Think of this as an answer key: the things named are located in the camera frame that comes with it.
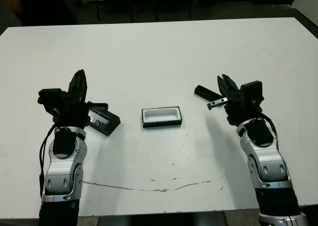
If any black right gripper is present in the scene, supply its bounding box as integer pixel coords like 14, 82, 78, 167
206, 74, 264, 127

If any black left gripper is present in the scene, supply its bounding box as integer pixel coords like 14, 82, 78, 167
51, 70, 109, 131

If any black camera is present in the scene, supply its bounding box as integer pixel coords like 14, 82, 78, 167
194, 85, 222, 103

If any black box lid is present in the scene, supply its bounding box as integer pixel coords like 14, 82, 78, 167
85, 101, 122, 137

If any black box base white insert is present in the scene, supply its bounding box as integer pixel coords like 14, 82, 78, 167
141, 106, 183, 130

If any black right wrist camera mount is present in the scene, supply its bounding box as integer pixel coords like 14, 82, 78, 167
239, 80, 264, 103

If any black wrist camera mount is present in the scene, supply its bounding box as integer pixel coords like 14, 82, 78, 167
37, 88, 64, 117
239, 80, 264, 103

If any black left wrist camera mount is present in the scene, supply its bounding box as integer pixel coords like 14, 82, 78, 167
37, 88, 64, 117

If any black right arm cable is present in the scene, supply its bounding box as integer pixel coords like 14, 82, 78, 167
258, 113, 278, 139

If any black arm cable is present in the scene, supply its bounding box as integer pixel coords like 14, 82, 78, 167
38, 125, 57, 197
258, 113, 278, 139

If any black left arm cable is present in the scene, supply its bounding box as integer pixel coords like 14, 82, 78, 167
38, 125, 57, 197

